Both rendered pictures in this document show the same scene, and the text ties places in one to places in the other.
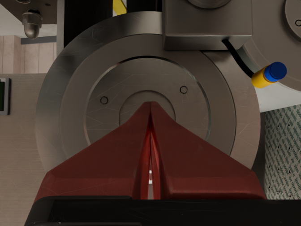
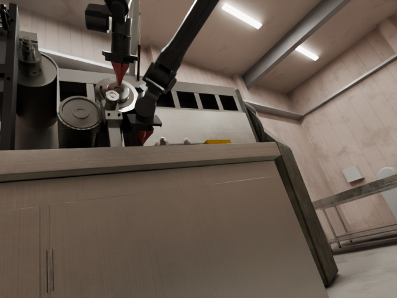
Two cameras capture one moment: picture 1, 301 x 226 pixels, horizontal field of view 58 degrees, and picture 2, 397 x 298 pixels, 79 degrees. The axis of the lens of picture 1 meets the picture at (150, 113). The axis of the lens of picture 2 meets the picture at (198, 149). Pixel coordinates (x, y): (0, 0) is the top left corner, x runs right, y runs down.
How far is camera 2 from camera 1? 0.79 m
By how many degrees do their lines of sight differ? 41
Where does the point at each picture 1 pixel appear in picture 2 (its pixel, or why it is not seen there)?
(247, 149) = (97, 88)
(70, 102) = (132, 97)
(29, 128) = (153, 139)
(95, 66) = (128, 102)
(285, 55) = (87, 104)
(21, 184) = not seen: hidden behind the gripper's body
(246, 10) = (103, 101)
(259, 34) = (94, 109)
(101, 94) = (126, 94)
